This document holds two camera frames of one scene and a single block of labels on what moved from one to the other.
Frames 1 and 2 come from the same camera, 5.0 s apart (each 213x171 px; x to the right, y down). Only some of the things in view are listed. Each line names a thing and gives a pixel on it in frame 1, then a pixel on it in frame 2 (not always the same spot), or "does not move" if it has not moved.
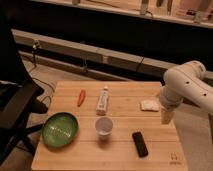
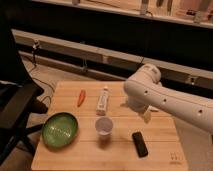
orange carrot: x=81 y=97 does not move
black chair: x=18 y=90 does not move
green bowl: x=60 y=129 does not move
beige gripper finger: x=166 y=115 -> x=147 y=116
